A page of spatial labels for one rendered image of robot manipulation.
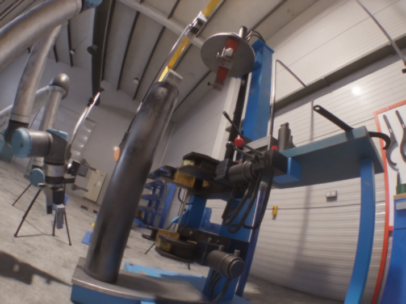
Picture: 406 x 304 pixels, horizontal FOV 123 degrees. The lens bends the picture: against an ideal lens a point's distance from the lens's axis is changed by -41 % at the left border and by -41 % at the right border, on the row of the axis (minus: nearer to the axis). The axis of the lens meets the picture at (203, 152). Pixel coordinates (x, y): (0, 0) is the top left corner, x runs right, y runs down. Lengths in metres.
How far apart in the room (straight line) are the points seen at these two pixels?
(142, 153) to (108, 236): 0.51
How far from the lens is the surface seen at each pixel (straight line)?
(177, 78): 1.45
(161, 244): 1.05
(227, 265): 0.85
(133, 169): 1.08
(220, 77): 2.01
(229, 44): 1.82
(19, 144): 0.66
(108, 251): 1.10
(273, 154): 0.83
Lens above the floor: 0.63
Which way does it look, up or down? 22 degrees up
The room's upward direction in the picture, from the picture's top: 16 degrees clockwise
